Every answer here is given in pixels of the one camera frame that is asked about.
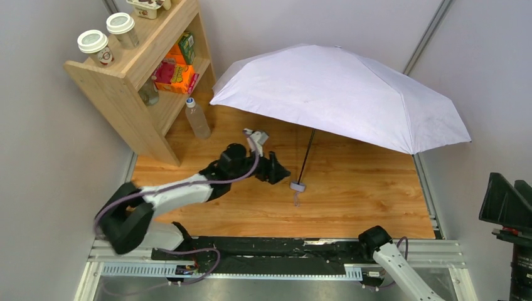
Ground lavender folding umbrella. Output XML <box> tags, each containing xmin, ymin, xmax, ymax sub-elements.
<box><xmin>209</xmin><ymin>44</ymin><xmax>472</xmax><ymax>207</ymax></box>

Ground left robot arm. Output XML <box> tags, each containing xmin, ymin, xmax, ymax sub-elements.
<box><xmin>95</xmin><ymin>144</ymin><xmax>290</xmax><ymax>255</ymax></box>

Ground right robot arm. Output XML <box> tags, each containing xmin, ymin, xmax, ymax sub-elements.
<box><xmin>358</xmin><ymin>226</ymin><xmax>442</xmax><ymax>301</ymax></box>

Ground clear plastic water bottle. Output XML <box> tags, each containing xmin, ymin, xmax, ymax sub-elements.
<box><xmin>186</xmin><ymin>97</ymin><xmax>211</xmax><ymax>139</ymax></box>

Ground orange snack box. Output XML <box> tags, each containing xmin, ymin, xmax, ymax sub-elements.
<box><xmin>151</xmin><ymin>62</ymin><xmax>199</xmax><ymax>94</ymax></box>

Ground glass jar on shelf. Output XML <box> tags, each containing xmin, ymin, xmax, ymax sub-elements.
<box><xmin>138</xmin><ymin>77</ymin><xmax>159</xmax><ymax>106</ymax></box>

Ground wooden shelf unit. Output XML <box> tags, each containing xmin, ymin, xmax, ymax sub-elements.
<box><xmin>63</xmin><ymin>0</ymin><xmax>216</xmax><ymax>166</ymax></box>

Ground green drink carton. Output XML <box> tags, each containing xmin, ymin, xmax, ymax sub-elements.
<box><xmin>168</xmin><ymin>31</ymin><xmax>195</xmax><ymax>65</ymax></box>

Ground yogurt cup pack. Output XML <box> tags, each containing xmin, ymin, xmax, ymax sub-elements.
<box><xmin>126</xmin><ymin>0</ymin><xmax>172</xmax><ymax>19</ymax></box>

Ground rear white-lidded paper cup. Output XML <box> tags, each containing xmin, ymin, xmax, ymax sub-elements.
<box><xmin>106</xmin><ymin>13</ymin><xmax>139</xmax><ymax>50</ymax></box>

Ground white-lidded paper cup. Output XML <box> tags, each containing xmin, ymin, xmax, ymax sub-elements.
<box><xmin>106</xmin><ymin>13</ymin><xmax>139</xmax><ymax>50</ymax></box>
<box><xmin>77</xmin><ymin>29</ymin><xmax>114</xmax><ymax>66</ymax></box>

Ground front white-lidded paper cup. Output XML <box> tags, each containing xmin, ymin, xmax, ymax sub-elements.
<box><xmin>77</xmin><ymin>29</ymin><xmax>114</xmax><ymax>66</ymax></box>

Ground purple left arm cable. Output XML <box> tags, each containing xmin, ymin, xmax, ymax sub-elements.
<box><xmin>93</xmin><ymin>130</ymin><xmax>261</xmax><ymax>287</ymax></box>

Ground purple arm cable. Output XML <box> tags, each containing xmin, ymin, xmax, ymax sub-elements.
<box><xmin>93</xmin><ymin>130</ymin><xmax>261</xmax><ymax>287</ymax></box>
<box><xmin>361</xmin><ymin>236</ymin><xmax>410</xmax><ymax>290</ymax></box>

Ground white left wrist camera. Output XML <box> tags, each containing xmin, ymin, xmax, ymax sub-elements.
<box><xmin>243</xmin><ymin>128</ymin><xmax>269</xmax><ymax>157</ymax></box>

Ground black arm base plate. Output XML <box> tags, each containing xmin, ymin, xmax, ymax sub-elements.
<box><xmin>176</xmin><ymin>236</ymin><xmax>375</xmax><ymax>275</ymax></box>

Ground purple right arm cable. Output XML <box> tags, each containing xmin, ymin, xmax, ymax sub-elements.
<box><xmin>361</xmin><ymin>236</ymin><xmax>410</xmax><ymax>290</ymax></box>

